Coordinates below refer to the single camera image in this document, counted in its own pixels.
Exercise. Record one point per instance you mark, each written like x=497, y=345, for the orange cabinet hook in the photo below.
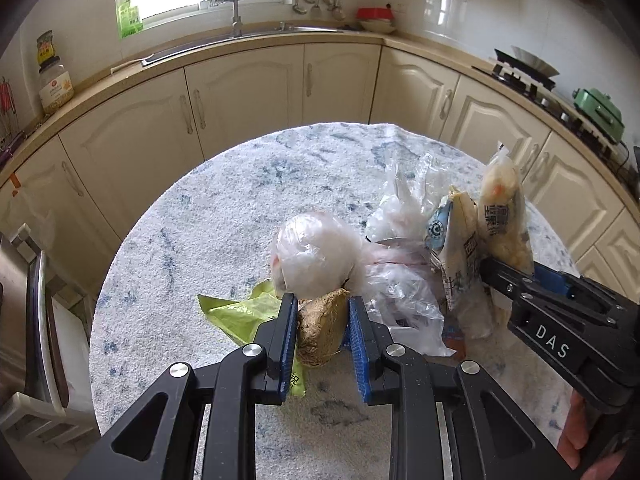
x=15, y=180

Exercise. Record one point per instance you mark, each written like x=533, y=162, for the white chair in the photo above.
x=20, y=310

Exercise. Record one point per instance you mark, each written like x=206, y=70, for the white blue snack packet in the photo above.
x=457, y=240

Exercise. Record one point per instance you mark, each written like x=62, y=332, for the clear crumpled plastic bag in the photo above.
x=400, y=200

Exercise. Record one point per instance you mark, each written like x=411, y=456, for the white balled plastic bag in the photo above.
x=315, y=255

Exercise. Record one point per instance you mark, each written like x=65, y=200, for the white wall socket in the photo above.
x=401, y=8

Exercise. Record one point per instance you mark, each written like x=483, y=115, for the green plastic bag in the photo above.
x=235, y=317

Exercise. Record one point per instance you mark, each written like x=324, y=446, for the cream kitchen cabinet unit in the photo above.
x=240, y=100

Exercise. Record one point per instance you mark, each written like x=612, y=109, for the white bowl with red lid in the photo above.
x=375, y=14

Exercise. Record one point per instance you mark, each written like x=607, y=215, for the glass jar of grains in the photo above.
x=56, y=90

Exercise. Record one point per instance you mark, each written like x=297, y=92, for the person's right hand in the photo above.
x=575, y=430

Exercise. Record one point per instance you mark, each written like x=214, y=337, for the brown root tuber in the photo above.
x=320, y=330

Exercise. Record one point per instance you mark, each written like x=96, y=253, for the clear bag with red stripe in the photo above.
x=400, y=290

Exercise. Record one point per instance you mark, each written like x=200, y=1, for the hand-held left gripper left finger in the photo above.
x=288, y=355

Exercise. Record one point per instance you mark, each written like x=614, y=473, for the metal kitchen faucet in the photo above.
x=236, y=17

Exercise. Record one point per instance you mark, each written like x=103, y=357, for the steel kitchen sink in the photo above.
x=300, y=28

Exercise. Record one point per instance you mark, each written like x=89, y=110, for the white plastic crate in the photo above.
x=35, y=422

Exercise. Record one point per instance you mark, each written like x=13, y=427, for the green electric cooker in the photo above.
x=597, y=110

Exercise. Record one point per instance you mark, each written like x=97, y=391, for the yellow label bottle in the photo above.
x=46, y=50

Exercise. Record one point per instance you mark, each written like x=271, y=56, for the green refill pouch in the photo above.
x=129, y=19

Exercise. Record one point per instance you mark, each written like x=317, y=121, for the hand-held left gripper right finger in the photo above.
x=359, y=355

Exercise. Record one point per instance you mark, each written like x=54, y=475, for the black gas stove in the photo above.
x=525, y=82

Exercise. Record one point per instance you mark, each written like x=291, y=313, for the clear packet of yellow food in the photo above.
x=502, y=210

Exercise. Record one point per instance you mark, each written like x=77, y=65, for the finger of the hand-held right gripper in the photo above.
x=510, y=285
x=550, y=276

